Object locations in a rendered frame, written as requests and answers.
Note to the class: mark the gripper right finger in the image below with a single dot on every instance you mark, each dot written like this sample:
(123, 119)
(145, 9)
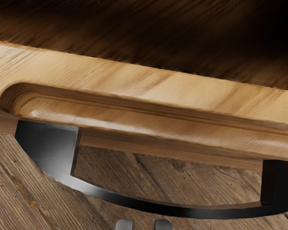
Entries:
(163, 225)

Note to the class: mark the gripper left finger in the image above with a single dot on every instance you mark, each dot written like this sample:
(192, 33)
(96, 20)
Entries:
(124, 225)

